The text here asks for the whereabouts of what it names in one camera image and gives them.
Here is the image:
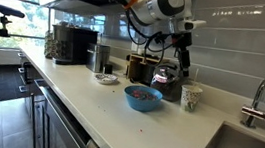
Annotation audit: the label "white plastic knife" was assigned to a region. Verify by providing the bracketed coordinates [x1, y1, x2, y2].
[192, 68, 200, 89]

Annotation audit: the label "dark base cabinet drawers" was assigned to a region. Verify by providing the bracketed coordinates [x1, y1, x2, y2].
[10, 50, 43, 121]

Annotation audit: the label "glass jar of coffee beans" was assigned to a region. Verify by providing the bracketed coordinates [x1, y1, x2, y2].
[149, 60, 188, 104]

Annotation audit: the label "patterned paper cup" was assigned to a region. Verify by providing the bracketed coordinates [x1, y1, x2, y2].
[179, 84, 204, 114]

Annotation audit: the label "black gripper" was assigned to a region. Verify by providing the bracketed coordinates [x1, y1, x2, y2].
[167, 30, 196, 78]

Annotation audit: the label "blue patterned paper plate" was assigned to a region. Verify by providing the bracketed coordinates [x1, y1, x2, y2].
[92, 72, 119, 86]

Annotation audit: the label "wooden shelf organizer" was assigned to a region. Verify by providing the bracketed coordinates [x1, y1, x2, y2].
[124, 52, 170, 88]

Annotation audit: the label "stack of patterned cups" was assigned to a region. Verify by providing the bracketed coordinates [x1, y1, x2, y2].
[42, 29, 58, 60]

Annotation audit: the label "stainless steel bread box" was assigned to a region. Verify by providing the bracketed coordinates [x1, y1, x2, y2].
[83, 42, 113, 75]

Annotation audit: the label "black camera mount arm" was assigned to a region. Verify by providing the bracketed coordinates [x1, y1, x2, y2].
[0, 2, 28, 40]

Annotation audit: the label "black coffee machine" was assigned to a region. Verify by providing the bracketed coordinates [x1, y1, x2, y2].
[47, 24, 100, 70]

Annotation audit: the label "blue plastic bowl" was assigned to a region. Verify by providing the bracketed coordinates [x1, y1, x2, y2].
[121, 83, 165, 115]

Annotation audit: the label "under-counter dishwasher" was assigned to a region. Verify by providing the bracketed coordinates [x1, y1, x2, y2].
[24, 78, 107, 148]

